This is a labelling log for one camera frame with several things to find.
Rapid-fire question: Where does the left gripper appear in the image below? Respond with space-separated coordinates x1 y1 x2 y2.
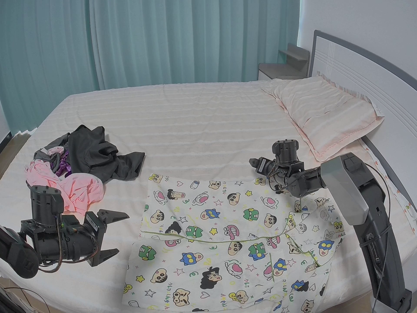
60 209 129 267

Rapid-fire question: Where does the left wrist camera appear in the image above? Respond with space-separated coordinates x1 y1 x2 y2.
63 214 81 231

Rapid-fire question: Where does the purple garment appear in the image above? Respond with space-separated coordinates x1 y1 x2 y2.
52 150 74 177

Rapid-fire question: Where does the pink garment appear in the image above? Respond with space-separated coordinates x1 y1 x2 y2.
25 147 105 214

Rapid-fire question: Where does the pale pink striped pillow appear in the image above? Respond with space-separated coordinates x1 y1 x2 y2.
261 72 386 162

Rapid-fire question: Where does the blue-green curtain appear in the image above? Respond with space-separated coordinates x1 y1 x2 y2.
88 0 302 87
0 0 103 136

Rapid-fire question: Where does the bed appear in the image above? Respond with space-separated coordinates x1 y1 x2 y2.
0 30 417 313

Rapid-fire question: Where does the black cable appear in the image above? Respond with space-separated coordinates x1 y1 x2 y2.
360 162 391 309
38 237 98 272

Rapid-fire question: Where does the white printed pyjama top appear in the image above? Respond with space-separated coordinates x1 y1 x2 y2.
121 171 346 313

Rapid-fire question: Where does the grey white bedside table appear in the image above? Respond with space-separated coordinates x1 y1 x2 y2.
258 43 309 81

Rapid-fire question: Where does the black garment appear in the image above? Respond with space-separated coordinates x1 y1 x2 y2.
68 125 145 183

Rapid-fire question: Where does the grey garment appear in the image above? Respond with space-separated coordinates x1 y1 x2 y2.
33 132 79 162

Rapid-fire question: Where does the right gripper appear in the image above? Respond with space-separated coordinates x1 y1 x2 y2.
249 157 277 178

